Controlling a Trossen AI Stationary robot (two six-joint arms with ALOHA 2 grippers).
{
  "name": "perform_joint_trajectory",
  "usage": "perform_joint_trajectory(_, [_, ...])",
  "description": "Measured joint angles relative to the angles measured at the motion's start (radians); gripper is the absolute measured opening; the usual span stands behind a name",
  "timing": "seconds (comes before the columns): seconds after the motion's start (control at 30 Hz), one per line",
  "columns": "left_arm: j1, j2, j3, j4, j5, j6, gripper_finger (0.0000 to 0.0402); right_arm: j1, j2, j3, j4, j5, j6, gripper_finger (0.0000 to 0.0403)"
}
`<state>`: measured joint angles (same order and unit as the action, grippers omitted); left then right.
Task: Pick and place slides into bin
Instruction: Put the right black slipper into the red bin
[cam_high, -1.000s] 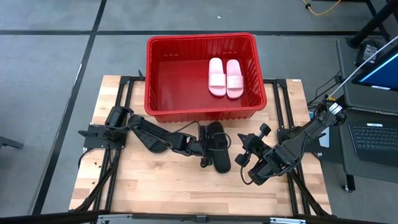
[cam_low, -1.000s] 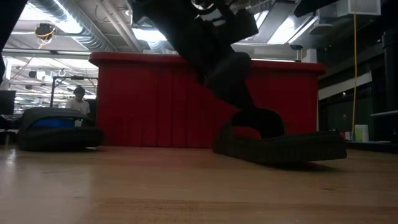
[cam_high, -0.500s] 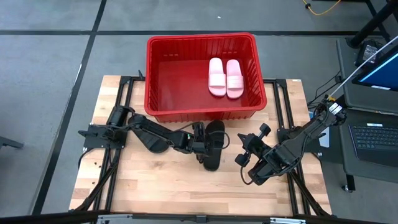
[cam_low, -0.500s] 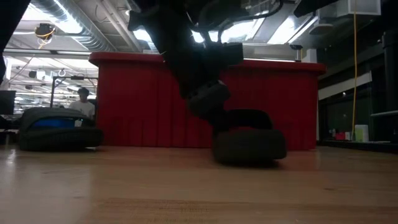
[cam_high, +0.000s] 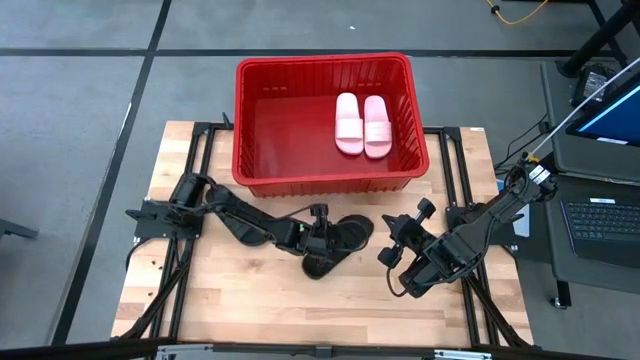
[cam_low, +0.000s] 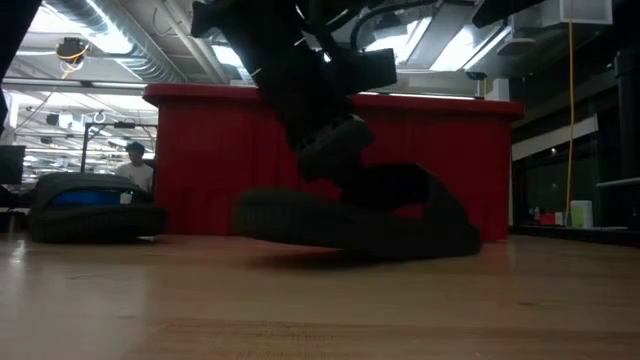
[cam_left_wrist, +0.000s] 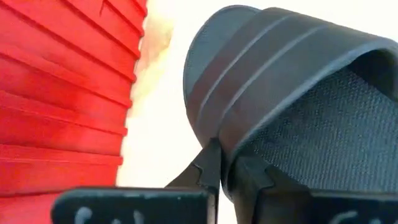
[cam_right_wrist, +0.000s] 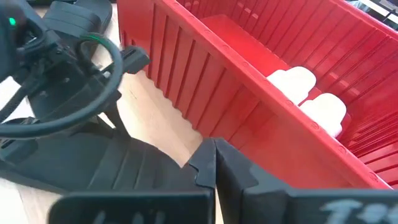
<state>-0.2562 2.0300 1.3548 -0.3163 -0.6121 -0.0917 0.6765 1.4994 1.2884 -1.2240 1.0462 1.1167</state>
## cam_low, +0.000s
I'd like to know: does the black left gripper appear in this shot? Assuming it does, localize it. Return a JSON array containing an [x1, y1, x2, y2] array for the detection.
[[189, 0, 375, 184]]

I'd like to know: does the black rubber slide sandal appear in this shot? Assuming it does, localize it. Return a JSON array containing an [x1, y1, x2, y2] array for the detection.
[[232, 162, 484, 261], [29, 172, 169, 245]]

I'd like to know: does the red plastic bin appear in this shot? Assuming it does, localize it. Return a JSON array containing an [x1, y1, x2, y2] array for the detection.
[[143, 83, 526, 243]]

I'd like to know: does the ceiling light panel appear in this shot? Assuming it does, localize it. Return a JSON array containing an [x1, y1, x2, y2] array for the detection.
[[212, 44, 254, 69]]

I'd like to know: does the person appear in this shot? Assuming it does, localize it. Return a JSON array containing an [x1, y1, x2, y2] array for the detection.
[[114, 141, 155, 194]]

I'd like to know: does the green white container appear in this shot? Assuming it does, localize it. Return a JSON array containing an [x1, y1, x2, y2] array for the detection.
[[569, 199, 595, 229]]

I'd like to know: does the black monitor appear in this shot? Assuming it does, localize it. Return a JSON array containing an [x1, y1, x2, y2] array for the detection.
[[0, 144, 27, 186]]

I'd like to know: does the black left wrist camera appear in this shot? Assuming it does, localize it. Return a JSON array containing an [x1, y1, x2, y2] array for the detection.
[[344, 47, 399, 95]]

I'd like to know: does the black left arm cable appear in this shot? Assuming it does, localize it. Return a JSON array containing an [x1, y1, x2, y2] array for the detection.
[[348, 0, 441, 51]]

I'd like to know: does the white wall beam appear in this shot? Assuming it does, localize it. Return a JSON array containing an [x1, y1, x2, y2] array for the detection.
[[511, 114, 600, 162]]

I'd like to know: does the silver spiral ceiling duct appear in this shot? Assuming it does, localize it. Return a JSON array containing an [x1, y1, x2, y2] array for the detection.
[[44, 0, 181, 84]]

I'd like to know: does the black metal rack frame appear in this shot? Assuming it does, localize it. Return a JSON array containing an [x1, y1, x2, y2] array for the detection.
[[79, 121, 159, 174]]

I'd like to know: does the black ceiling cord reel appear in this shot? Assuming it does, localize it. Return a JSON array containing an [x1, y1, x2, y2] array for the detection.
[[54, 36, 92, 65]]

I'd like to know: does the white ceiling duct box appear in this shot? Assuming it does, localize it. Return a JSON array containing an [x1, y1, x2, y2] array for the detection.
[[542, 0, 614, 26]]

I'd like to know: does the black steel post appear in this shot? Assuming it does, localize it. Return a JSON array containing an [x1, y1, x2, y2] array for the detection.
[[613, 49, 640, 231]]

